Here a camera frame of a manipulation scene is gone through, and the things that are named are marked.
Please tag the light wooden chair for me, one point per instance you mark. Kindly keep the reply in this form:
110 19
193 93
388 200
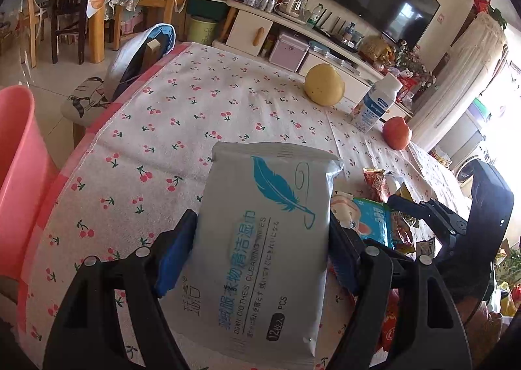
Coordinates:
28 28

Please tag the grey wet wipes packet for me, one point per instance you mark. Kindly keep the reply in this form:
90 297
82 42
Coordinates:
252 252

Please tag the artificial flower bouquet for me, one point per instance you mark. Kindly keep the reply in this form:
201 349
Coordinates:
415 62

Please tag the white washing machine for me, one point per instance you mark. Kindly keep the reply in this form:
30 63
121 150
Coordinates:
466 170

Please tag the yellow pear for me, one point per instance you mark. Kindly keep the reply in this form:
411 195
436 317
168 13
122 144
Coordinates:
324 85

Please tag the glass electric kettle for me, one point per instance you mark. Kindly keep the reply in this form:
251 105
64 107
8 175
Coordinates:
296 7

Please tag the person's right forearm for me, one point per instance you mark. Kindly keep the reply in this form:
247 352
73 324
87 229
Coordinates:
484 321

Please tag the stool with cartoon cushion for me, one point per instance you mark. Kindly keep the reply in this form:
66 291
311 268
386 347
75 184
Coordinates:
81 105

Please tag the pink plastic bin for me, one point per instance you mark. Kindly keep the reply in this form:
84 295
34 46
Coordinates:
20 174

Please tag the dark wooden chair lace cover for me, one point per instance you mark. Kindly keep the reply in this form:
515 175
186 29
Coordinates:
67 28

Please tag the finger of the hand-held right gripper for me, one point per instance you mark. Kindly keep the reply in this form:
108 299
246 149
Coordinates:
427 209

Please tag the pink storage box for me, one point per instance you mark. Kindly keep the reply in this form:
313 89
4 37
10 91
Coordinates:
289 53

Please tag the teal cartoon snack packet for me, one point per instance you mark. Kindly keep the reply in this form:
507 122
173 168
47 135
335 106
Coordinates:
366 217

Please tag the cream tv cabinet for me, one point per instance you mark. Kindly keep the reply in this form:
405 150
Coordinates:
244 28

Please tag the small cardboard box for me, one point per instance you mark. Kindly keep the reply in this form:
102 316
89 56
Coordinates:
153 52

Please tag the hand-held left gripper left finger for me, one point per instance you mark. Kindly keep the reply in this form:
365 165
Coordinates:
175 252

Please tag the gold gift bag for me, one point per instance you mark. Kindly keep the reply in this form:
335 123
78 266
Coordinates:
378 50

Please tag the yellow snack wrapper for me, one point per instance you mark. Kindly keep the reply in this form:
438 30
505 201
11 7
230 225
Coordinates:
407 193

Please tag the red apple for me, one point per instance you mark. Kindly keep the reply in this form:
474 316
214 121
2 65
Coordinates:
397 134

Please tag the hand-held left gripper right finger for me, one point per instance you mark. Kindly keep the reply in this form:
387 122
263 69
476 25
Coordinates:
342 260

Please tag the light green bin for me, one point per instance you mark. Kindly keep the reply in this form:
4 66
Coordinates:
202 31

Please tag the clear water bottle green label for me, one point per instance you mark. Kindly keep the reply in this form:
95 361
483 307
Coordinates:
318 15

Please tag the white milk bottle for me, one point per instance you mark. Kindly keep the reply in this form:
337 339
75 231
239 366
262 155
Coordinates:
372 107

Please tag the orange snack packet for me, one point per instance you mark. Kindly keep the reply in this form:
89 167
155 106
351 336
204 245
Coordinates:
373 184

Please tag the cream curtain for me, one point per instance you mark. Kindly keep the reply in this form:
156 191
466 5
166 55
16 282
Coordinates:
460 81

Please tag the red snack packet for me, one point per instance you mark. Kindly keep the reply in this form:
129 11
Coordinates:
388 321

